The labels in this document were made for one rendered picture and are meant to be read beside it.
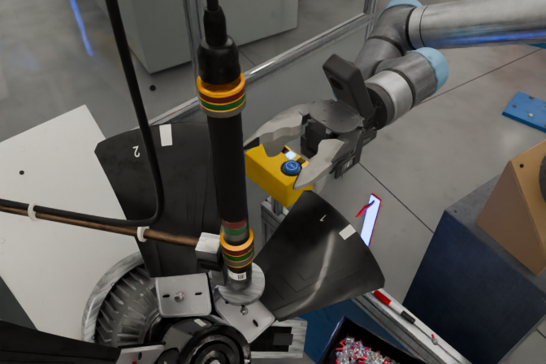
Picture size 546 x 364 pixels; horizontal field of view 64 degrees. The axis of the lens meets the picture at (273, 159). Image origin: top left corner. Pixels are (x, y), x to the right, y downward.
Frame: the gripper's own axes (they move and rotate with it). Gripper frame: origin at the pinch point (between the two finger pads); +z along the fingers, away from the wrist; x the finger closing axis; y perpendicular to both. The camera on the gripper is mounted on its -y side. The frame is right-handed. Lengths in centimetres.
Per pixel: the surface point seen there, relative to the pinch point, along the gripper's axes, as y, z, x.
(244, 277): 16.4, 7.5, -2.3
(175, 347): 23.1, 19.2, -1.0
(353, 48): 60, -111, 72
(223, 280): 18.3, 9.4, 0.2
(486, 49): 147, -309, 88
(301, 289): 29.7, -2.6, -4.1
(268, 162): 41, -26, 30
